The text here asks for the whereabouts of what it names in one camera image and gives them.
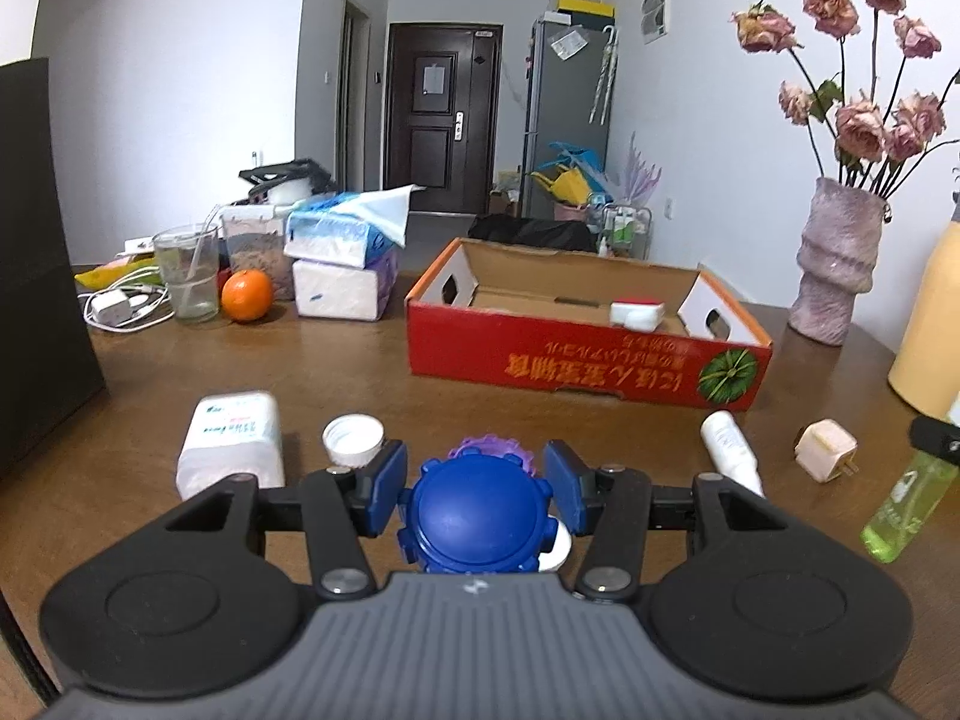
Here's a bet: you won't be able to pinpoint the green spray bottle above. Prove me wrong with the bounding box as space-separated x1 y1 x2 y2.
861 452 958 564

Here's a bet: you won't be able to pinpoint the blue tissue pack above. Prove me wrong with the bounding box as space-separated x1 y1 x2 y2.
285 185 421 270

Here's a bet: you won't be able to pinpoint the pink textured vase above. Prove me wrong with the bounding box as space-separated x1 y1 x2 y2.
788 177 885 346

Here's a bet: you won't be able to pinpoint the white jar lid large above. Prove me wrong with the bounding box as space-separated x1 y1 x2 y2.
539 517 573 572

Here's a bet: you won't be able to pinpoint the white jar lid small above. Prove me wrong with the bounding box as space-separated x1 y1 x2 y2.
320 413 386 468

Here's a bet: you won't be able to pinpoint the orange fruit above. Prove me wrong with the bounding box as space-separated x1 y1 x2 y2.
220 268 274 323

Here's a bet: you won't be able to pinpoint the cream thermos jug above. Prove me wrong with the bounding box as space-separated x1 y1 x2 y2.
889 220 960 418

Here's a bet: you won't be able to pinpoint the clear glass cup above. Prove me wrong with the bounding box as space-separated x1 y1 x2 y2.
153 223 220 323

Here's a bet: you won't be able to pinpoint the black monitor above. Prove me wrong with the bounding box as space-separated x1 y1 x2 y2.
0 59 104 472

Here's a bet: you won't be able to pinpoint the white charger with cable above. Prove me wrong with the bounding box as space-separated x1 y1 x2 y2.
78 283 174 335

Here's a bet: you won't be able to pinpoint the metal trolley with bottles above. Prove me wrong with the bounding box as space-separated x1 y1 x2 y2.
599 205 654 262

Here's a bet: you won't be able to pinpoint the dark brown door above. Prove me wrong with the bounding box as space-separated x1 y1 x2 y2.
382 23 503 216

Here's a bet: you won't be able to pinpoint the white spray bottle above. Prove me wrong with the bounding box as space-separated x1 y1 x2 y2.
700 411 765 497

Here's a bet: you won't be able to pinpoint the black chair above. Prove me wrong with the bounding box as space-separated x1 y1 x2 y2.
467 213 597 254

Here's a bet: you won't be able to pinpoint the dried pink roses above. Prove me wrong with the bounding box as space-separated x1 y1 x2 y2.
731 0 958 202

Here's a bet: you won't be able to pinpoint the white tissue pack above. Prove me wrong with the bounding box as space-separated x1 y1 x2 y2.
293 249 398 322

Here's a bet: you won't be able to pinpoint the blue jar lid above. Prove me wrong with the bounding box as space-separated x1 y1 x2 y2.
397 449 558 574

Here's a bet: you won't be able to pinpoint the red cardboard box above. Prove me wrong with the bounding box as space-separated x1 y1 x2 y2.
405 239 773 411

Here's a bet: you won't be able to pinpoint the purple jar lid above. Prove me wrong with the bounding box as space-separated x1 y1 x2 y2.
448 434 535 476

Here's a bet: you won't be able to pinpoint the grey refrigerator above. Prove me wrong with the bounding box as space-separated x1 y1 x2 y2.
521 11 615 220

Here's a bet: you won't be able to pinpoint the cream plug adapter cube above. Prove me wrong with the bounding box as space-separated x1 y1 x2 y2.
794 419 859 484

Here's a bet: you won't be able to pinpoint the clear food container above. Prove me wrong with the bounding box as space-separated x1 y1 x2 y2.
221 203 295 301

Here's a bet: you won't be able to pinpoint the white plastic container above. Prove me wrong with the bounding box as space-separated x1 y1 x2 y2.
176 392 286 500

